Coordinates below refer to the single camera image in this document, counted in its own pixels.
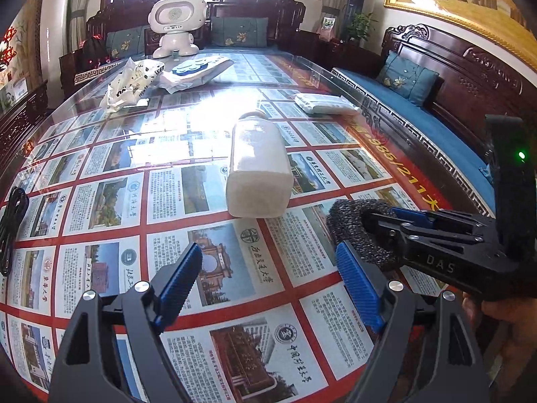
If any teal pillow far bench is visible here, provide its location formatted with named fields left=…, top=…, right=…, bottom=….
left=376, top=51, right=439, bottom=106

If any teal pillow armchair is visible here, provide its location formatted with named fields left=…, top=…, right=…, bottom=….
left=106, top=26, right=147, bottom=60
left=211, top=16, right=269, bottom=48

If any long wooden sofa bench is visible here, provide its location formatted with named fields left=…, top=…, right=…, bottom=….
left=330, top=23, right=537, bottom=219

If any white robot toy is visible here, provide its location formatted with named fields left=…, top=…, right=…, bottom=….
left=147, top=0, right=207, bottom=59

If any teal pillow right armchair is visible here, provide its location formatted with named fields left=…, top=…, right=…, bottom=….
left=211, top=16, right=269, bottom=48

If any left striped curtain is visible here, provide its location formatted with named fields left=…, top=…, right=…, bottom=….
left=66, top=0, right=89, bottom=53

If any white blue wipes pack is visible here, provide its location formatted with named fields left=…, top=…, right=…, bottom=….
left=156, top=55, right=234, bottom=94

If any carved wooden double armchair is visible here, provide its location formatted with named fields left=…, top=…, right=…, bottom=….
left=59, top=0, right=306, bottom=96

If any black foam square block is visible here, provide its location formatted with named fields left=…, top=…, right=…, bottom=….
left=326, top=199, right=400, bottom=272

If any gold framed tree painting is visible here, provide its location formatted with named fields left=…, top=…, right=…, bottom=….
left=384, top=0, right=536, bottom=68

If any potted green plant corner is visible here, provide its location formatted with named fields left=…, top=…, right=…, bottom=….
left=346, top=12, right=377, bottom=46

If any teal pillow left armchair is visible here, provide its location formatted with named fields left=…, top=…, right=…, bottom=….
left=106, top=26, right=147, bottom=60

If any white spotted plastic bag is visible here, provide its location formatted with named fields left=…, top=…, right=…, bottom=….
left=99, top=58, right=165, bottom=112

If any wooden tv cabinet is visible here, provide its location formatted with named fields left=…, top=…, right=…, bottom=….
left=0, top=80, right=50, bottom=169

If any red chinese knot hanging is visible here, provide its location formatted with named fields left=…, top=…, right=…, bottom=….
left=0, top=27, right=17, bottom=71

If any blue bench cushion mat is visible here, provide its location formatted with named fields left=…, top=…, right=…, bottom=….
left=331, top=68, right=495, bottom=217

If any person right hand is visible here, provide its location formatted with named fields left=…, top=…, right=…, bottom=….
left=462, top=293, right=536, bottom=398

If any white foam bottle block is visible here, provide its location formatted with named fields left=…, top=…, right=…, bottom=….
left=226, top=110, right=294, bottom=218

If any black coiled cable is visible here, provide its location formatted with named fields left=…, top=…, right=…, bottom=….
left=0, top=185, right=30, bottom=278

